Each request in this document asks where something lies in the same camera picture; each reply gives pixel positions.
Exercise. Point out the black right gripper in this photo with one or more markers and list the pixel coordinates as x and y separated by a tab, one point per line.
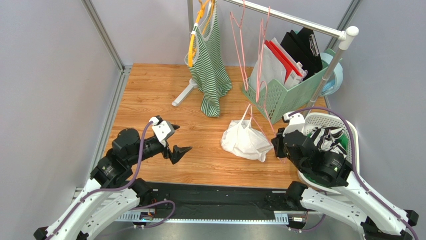
283	146

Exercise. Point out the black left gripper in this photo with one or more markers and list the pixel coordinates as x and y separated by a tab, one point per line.
178	152

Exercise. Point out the white tank top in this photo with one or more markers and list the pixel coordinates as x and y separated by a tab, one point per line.
242	140

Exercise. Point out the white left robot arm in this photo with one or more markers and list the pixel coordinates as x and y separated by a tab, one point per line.
114	188

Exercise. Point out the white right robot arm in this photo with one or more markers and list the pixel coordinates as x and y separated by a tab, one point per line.
370	214

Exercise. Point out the green striped tank top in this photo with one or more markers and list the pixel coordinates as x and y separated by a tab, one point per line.
208	70

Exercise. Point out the yellow plastic hanger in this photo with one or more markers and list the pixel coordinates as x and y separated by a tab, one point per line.
192	45

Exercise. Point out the black white striped garment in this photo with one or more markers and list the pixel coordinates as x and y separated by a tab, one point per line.
337	150

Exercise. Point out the white laundry basket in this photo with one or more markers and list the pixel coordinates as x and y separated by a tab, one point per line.
352	133

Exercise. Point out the green garment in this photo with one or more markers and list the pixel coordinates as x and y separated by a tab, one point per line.
329	140

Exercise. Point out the green plastic basket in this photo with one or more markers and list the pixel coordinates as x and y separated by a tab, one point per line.
280	101

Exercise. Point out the white paper box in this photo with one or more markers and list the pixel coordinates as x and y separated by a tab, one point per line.
293	80

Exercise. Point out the light blue round object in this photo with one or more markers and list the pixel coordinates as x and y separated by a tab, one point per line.
336	79

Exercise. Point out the grey translucent folder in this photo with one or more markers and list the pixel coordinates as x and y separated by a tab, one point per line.
271	69

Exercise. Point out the red folder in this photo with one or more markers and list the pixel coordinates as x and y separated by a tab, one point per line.
285	59

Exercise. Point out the black folder with clip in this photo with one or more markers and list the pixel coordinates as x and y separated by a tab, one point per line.
303	48

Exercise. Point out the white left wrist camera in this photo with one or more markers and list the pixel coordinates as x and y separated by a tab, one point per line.
162	129

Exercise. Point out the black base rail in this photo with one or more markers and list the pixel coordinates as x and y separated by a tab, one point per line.
184	203

